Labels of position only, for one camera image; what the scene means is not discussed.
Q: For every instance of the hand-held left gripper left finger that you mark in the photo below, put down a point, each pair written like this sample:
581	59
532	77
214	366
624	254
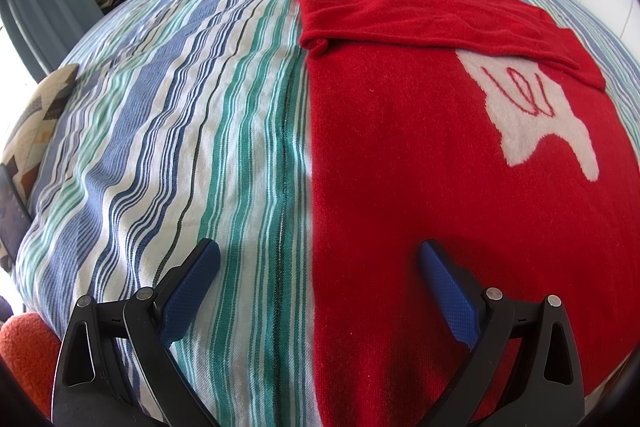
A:
192	287

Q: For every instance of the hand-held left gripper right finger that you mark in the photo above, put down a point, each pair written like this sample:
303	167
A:
450	292

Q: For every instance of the red sweater with white rabbit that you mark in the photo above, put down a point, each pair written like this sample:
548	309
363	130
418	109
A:
400	157

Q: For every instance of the orange fleece clothing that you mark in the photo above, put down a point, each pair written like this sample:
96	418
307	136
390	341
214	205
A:
27	357

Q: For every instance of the striped bedspread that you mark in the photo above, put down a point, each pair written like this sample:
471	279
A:
175	107

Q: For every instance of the geometric patterned pillow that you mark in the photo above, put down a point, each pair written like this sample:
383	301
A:
40	127

